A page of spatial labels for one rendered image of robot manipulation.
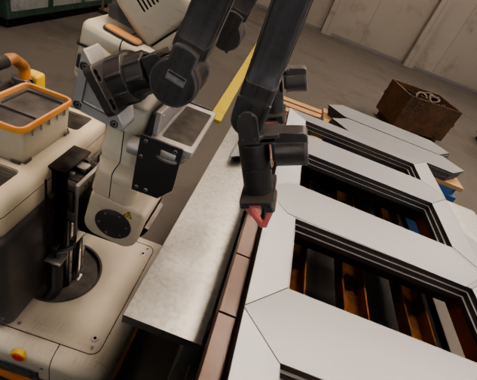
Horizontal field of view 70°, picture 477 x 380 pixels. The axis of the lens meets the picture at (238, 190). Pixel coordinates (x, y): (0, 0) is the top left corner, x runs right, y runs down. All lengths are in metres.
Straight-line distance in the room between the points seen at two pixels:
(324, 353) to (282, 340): 0.09
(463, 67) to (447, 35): 1.11
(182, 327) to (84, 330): 0.51
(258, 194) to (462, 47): 11.94
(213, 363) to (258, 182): 0.35
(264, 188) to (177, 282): 0.43
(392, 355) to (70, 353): 0.94
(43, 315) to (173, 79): 1.01
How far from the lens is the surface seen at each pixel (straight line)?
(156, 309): 0.91
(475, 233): 1.89
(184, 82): 0.56
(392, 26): 11.78
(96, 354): 1.30
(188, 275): 0.99
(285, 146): 0.60
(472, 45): 12.55
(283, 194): 1.08
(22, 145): 1.03
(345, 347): 0.81
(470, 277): 1.29
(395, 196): 1.52
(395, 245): 1.17
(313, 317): 0.80
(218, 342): 0.73
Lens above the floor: 1.45
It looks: 35 degrees down
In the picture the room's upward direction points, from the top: 22 degrees clockwise
